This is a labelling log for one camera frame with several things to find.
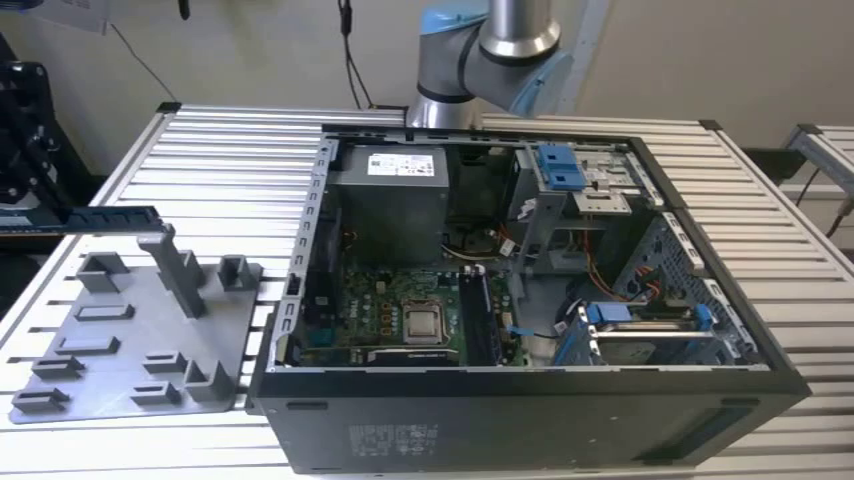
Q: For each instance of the black RAM stick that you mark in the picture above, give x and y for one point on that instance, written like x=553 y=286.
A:
x=114 y=218
x=477 y=315

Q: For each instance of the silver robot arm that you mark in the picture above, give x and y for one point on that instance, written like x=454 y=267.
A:
x=508 y=55

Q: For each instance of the grey parts rack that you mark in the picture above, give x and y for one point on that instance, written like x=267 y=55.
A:
x=154 y=330

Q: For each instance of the grey power supply unit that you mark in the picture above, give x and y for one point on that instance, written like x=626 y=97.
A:
x=387 y=215

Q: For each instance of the green motherboard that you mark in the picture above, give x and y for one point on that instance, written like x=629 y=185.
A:
x=374 y=300

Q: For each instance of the silver CPU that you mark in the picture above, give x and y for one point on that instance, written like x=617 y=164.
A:
x=425 y=325

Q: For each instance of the black graphics card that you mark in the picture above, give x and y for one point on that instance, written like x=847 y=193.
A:
x=414 y=356

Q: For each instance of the grey metal drive cage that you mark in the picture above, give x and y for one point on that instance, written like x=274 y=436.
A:
x=601 y=205

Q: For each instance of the black PC case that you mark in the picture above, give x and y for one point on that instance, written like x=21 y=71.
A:
x=468 y=430

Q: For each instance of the hard disk in blue carrier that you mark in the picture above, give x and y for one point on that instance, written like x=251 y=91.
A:
x=608 y=314

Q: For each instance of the metal slat side table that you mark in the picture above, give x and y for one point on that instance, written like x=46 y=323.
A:
x=824 y=150

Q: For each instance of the black hanging wall object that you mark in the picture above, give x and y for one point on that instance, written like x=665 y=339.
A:
x=183 y=9

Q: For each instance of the blue drive latch bracket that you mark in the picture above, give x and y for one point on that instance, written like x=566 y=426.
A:
x=560 y=165

